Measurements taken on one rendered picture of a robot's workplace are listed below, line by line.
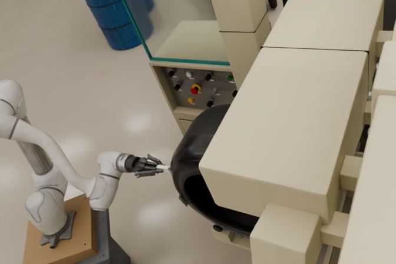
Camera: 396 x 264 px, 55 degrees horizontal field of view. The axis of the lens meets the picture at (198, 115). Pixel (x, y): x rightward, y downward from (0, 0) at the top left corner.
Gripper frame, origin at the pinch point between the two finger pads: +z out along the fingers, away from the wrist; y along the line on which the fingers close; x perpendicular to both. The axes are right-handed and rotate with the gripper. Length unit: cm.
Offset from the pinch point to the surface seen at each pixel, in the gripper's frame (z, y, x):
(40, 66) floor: -363, 170, 61
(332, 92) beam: 85, -12, -56
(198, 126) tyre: 30.3, 2.5, -26.4
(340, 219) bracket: 90, -34, -45
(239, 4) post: 49, 26, -58
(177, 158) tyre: 24.2, -8.7, -21.3
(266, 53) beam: 68, 0, -58
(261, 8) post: 51, 35, -51
